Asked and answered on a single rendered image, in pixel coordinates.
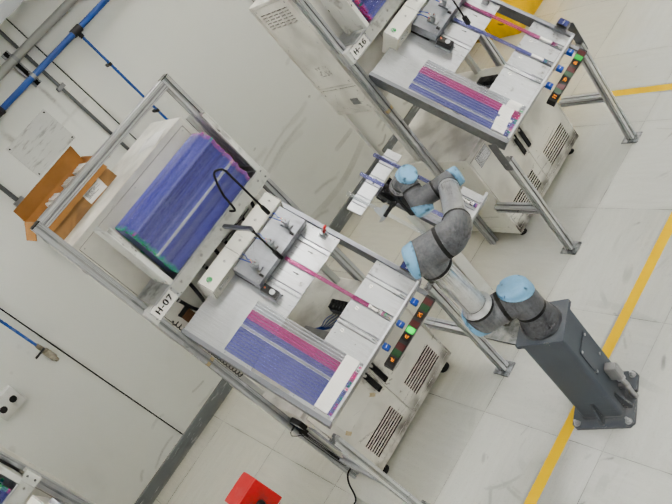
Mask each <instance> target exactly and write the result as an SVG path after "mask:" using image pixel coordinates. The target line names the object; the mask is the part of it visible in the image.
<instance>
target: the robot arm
mask: <svg viewBox="0 0 672 504"><path fill-rule="evenodd" d="M417 177H418V172H417V169H416V168H415V167H414V166H412V165H409V164H405V165H402V166H401V167H400V168H399V169H398V170H397V171H396V174H395V175H394V177H393V178H392V179H391V178H390V177H389V179H388V180H387V182H386V183H385V185H384V187H383V188H382V189H381V191H380V192H379V194H378V196H377V197H376V198H377V199H378V200H380V201H381V202H383V203H385V202H386V203H387V204H389V205H390V206H388V205H386V204H384V205H383V206H382V207H375V208H374V211H375V212H376V213H377V214H378V215H379V216H380V217H381V219H380V220H379V222H382V221H384V220H385V218H386V217H387V216H388V214H389V213H390V211H391V210H392V208H394V207H395V206H396V204H397V203H399V204H400V205H401V206H402V207H403V208H404V209H405V210H406V212H407V213H408V214H409V215H410V216H413V215H416V216H417V217H419V218H420V217H423V216H425V215H427V214H429V213H430V212H432V211H433V210H434V206H433V203H435V202H436V201H438V200H439V199H440V200H441V205H442V210H443V217H442V221H441V222H440V223H438V224H437V225H435V226H434V227H432V228H431V229H429V230H428V231H426V232H425V233H423V234H421V235H420V236H418V237H417V238H415V239H414V240H412V241H409V243H407V244H406V245H405V246H403V247H402V250H401V253H402V257H403V259H404V262H405V264H406V266H407V268H408V270H409V272H410V273H411V275H412V276H413V277H414V278H415V279H421V277H423V278H424V279H426V280H427V281H434V282H435V283H436V284H437V285H438V286H439V287H440V288H441V289H442V290H443V291H444V292H445V293H446V294H448V295H449V296H450V297H451V298H452V299H453V300H454V301H455V302H456V303H457V304H458V305H459V306H460V307H461V308H462V313H461V316H462V319H463V321H464V323H465V325H466V326H467V327H468V328H469V330H470V331H471V332H472V333H473V334H474V335H476V336H479V337H482V336H485V335H487V334H490V333H492V331H494V330H496V329H498V328H500V327H501V326H503V325H505V324H507V323H508V322H510V321H512V320H514V319H516V318H517V319H518V321H519V324H520V328H521V330H522V332H523V333H524V335H525V336H526V337H527V338H529V339H531V340H542V339H545V338H548V337H549V336H551V335H552V334H553V333H555V332H556V330H557V329H558V328H559V326H560V324H561V321H562V315H561V312H560V311H559V309H558V308H557V307H556V306H555V305H554V304H552V303H550V302H548V301H546V300H544V298H543V297H542V296H541V295H540V293H539V292H538V291H537V290H536V288H535V287H534V285H533V284H532V283H531V282H530V281H529V280H528V279H527V278H526V277H524V276H522V275H511V276H508V277H506V278H504V279H503V280H501V281H500V282H499V283H500V284H498V285H497V287H496V292H494V293H492V294H490V295H489V294H488V293H486V292H484V291H479V290H478V289H477V288H476V287H475V286H474V285H473V284H472V283H471V282H470V281H469V280H468V279H467V278H466V277H465V276H464V275H463V273H462V272H461V271H460V270H459V269H458V268H457V267H456V266H455V265H454V264H453V263H452V262H453V260H452V258H453V257H455V256H457V255H458V254H459V253H460V252H461V251H462V250H463V249H464V248H465V246H466V245H467V243H468V241H469V239H470V236H471V233H472V227H473V223H472V218H471V215H470V213H469V212H468V211H467V210H466V208H465V204H464V201H463V197H462V194H461V190H460V186H461V185H462V184H464V183H465V179H464V177H463V175H462V173H461V172H460V171H459V169H458V168H457V167H455V166H453V167H451V168H449V169H448V170H445V171H444V172H443V173H441V174H440V175H438V176H437V177H435V178H434V179H432V180H431V181H429V182H428V183H426V184H425V185H423V186H421V184H420V183H419V181H418V180H417ZM379 197H380V198H379ZM386 208H387V210H386ZM385 210H386V211H385Z"/></svg>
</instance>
